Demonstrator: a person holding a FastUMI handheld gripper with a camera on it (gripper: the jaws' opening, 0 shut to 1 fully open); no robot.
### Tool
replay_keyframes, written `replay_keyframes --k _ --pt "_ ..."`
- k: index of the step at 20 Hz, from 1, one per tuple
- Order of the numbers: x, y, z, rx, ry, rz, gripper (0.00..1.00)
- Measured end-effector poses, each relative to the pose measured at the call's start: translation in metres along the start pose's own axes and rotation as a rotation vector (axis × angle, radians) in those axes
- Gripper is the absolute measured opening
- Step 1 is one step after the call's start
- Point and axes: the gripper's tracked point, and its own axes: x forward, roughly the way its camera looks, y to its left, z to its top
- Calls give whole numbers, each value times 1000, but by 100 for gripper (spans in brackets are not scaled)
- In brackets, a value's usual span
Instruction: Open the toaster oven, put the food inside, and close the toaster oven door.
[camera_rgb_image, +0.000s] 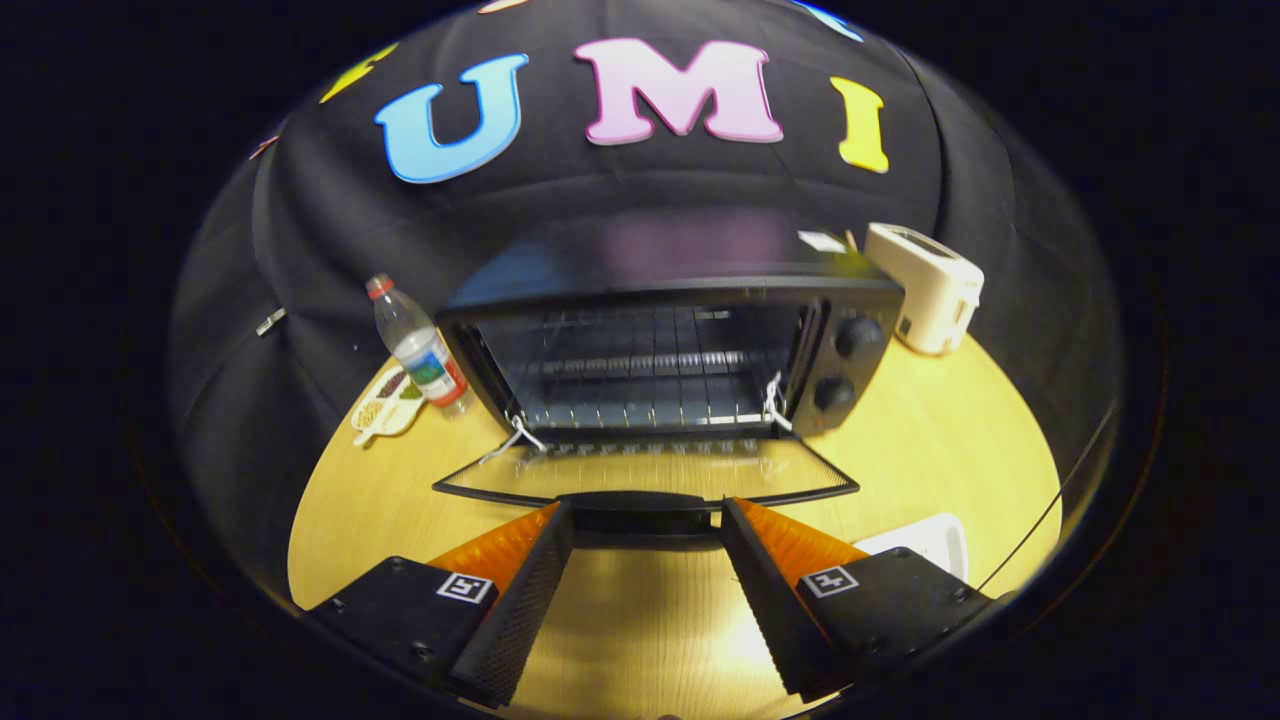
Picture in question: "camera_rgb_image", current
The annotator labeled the white square plate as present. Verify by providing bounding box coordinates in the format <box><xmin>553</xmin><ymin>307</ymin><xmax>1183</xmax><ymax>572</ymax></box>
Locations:
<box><xmin>855</xmin><ymin>514</ymin><xmax>969</xmax><ymax>586</ymax></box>

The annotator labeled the white cord tie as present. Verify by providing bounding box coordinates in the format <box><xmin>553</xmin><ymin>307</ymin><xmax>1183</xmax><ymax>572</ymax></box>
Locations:
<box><xmin>480</xmin><ymin>412</ymin><xmax>549</xmax><ymax>466</ymax></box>
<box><xmin>762</xmin><ymin>372</ymin><xmax>793</xmax><ymax>433</ymax></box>

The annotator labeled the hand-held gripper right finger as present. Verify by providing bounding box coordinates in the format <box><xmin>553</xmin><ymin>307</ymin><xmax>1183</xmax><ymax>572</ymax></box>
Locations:
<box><xmin>719</xmin><ymin>497</ymin><xmax>1003</xmax><ymax>704</ymax></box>

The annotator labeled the clear plastic water bottle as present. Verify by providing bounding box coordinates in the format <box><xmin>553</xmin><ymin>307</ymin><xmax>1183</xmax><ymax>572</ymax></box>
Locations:
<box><xmin>365</xmin><ymin>273</ymin><xmax>476</xmax><ymax>418</ymax></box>

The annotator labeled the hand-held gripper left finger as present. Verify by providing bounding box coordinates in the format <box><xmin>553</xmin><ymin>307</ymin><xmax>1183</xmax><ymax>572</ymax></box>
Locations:
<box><xmin>303</xmin><ymin>502</ymin><xmax>575</xmax><ymax>708</ymax></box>

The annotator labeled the white bread toaster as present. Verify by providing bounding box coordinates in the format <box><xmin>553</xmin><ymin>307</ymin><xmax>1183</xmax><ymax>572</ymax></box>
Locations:
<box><xmin>864</xmin><ymin>222</ymin><xmax>986</xmax><ymax>356</ymax></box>

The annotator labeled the black toaster oven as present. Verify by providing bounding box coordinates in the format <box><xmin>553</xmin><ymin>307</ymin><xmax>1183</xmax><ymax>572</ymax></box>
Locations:
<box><xmin>432</xmin><ymin>205</ymin><xmax>907</xmax><ymax>549</ymax></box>

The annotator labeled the leaf-shaped snack dish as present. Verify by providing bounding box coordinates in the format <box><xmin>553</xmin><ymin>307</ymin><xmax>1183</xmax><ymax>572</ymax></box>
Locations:
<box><xmin>351</xmin><ymin>366</ymin><xmax>429</xmax><ymax>447</ymax></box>

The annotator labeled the thin dark cable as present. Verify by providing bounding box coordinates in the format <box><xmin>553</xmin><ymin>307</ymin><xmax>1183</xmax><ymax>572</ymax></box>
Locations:
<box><xmin>975</xmin><ymin>400</ymin><xmax>1119</xmax><ymax>593</ymax></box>

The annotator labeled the metal wire oven rack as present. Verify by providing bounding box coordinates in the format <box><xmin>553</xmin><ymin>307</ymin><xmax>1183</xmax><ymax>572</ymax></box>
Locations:
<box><xmin>500</xmin><ymin>305</ymin><xmax>791</xmax><ymax>431</ymax></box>

